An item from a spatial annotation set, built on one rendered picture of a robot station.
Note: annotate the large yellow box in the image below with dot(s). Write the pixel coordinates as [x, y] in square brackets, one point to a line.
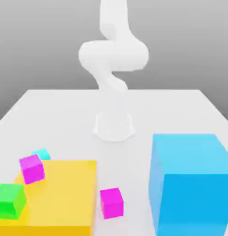
[65, 193]

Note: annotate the small green cube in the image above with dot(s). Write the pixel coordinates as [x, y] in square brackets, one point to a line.
[8, 201]

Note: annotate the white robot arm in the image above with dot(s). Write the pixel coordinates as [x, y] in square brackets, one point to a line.
[113, 55]

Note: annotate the small cyan cube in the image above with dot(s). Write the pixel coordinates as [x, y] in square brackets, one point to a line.
[43, 154]

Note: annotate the large blue box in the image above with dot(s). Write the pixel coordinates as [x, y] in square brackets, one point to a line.
[191, 184]

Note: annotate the small magenta cube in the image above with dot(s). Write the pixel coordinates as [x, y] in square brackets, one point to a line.
[31, 168]
[112, 203]

